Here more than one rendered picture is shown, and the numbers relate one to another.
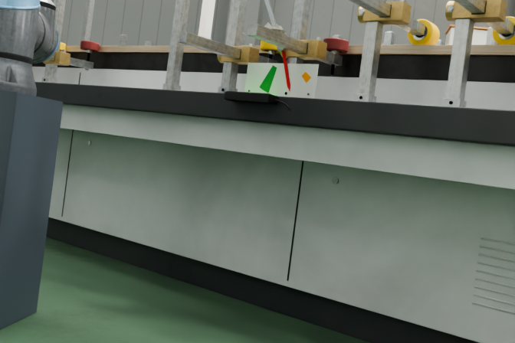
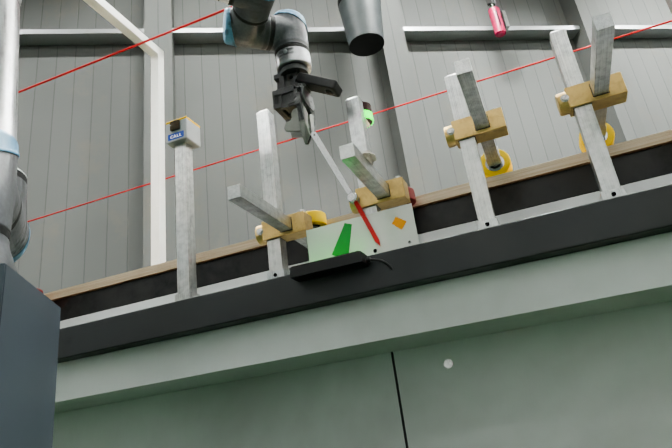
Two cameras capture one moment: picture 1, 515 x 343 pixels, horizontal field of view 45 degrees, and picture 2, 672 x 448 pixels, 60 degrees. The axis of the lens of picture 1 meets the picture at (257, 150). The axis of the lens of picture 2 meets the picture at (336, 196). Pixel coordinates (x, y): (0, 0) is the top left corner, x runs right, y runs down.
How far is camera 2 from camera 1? 84 cm
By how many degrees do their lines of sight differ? 30
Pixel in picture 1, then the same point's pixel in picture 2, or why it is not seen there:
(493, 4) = (615, 80)
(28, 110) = (21, 304)
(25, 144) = (17, 368)
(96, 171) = not seen: outside the picture
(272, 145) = (370, 325)
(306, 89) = (405, 237)
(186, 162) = (209, 412)
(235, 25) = (274, 193)
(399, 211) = (555, 374)
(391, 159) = (557, 288)
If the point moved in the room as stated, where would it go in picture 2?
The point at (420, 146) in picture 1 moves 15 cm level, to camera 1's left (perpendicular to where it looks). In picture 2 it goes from (591, 260) to (526, 262)
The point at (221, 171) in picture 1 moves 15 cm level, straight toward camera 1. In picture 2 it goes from (268, 406) to (283, 399)
